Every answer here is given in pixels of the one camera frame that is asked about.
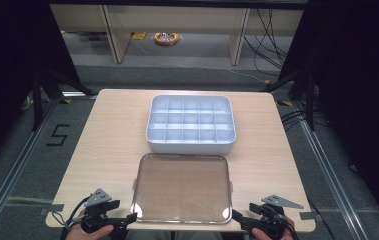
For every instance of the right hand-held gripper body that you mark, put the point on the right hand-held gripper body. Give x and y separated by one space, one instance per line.
272 213

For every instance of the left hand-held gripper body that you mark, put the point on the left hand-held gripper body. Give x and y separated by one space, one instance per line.
97 206

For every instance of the transparent plastic box lid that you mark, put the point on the transparent plastic box lid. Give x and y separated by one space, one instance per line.
182 186

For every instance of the white compartment storage box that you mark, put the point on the white compartment storage box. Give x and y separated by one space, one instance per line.
190 143

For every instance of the person's right hand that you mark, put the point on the person's right hand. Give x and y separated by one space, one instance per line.
265 235

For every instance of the person's left hand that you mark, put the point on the person's left hand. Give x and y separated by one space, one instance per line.
87 234

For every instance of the grey tape strip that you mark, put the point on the grey tape strip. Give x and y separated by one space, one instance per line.
307 215
53 208

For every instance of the yellow black tape piece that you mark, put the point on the yellow black tape piece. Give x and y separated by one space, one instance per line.
65 101
284 103

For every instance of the black metal stand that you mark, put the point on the black metal stand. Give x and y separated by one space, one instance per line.
308 100
40 100

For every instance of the black curtain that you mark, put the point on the black curtain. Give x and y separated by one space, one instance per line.
3 66
360 83

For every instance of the yellow flat object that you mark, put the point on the yellow flat object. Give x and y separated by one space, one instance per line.
139 36

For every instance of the aluminium floor rail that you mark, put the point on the aluminium floor rail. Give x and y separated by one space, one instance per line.
327 173
13 173

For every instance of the beige wooden desk frame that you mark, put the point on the beige wooden desk frame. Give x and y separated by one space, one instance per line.
177 18

